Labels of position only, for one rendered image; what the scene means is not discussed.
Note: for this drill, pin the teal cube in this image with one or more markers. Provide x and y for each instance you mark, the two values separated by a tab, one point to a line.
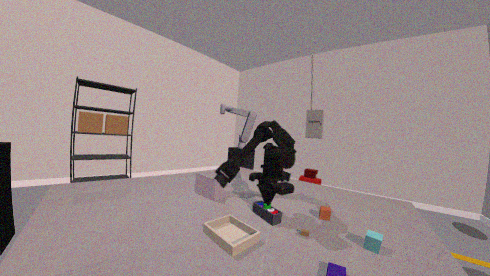
373	241

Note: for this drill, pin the orange block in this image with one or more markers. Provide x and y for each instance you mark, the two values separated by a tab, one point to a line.
325	213

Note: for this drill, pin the beige rectangular tray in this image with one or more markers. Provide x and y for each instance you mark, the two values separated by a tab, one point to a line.
231	234

